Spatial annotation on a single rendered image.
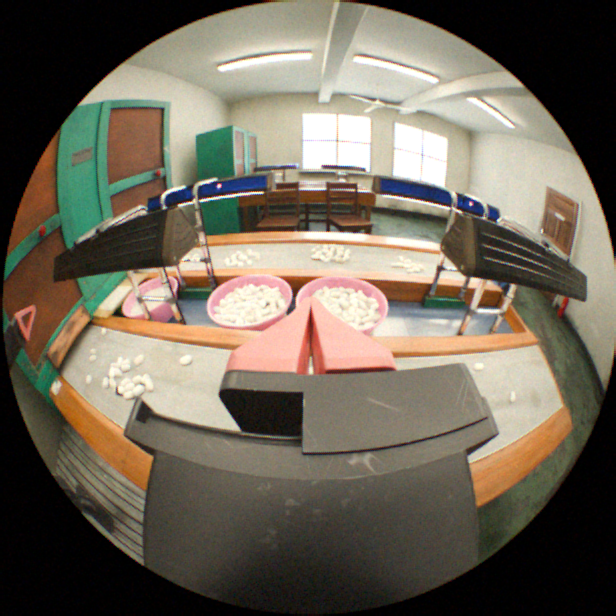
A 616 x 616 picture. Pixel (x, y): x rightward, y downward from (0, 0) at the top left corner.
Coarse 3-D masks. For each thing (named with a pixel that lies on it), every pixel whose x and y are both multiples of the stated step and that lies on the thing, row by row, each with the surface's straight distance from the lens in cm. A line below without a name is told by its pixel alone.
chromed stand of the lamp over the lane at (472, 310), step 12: (504, 216) 55; (516, 228) 52; (540, 240) 47; (552, 252) 48; (480, 288) 60; (516, 288) 71; (504, 300) 73; (468, 312) 64; (480, 312) 66; (492, 312) 70; (504, 312) 74; (492, 324) 77
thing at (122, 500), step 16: (64, 432) 100; (64, 448) 98; (80, 448) 90; (64, 464) 101; (80, 464) 86; (96, 464) 80; (80, 480) 87; (96, 480) 78; (112, 480) 71; (96, 496) 79; (112, 496) 71; (128, 496) 66; (144, 496) 62; (112, 512) 73; (128, 512) 67; (128, 528) 69; (128, 544) 72
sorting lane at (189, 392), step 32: (96, 352) 89; (128, 352) 75; (160, 352) 66; (192, 352) 60; (224, 352) 57; (512, 352) 82; (96, 384) 77; (160, 384) 59; (192, 384) 54; (480, 384) 62; (512, 384) 71; (544, 384) 87; (128, 416) 60; (192, 416) 50; (224, 416) 47; (512, 416) 65; (544, 416) 79; (480, 448) 54
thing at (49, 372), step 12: (120, 276) 119; (108, 288) 114; (96, 300) 110; (84, 336) 108; (72, 348) 110; (48, 360) 101; (48, 372) 102; (60, 372) 107; (36, 384) 102; (48, 384) 103; (48, 396) 104
